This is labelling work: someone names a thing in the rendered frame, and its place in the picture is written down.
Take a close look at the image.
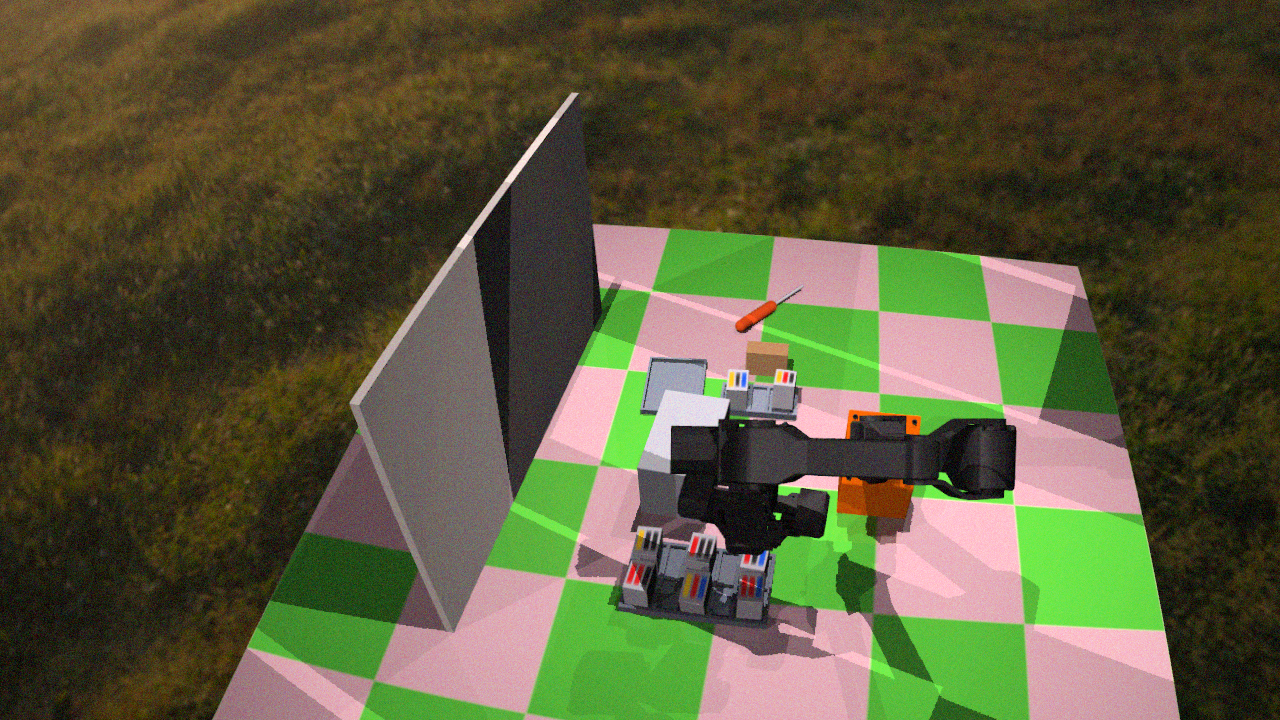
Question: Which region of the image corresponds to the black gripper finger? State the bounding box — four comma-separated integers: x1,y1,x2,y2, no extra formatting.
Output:
700,486,730,537
773,514,801,550

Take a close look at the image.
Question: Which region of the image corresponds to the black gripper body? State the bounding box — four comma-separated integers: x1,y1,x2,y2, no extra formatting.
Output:
678,474,829,539

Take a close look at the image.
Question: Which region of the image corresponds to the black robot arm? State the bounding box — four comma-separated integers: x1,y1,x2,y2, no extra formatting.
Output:
669,415,1016,556

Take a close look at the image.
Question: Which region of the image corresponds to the orange-handled screwdriver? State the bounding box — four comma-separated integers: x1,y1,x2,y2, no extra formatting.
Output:
735,284,804,332

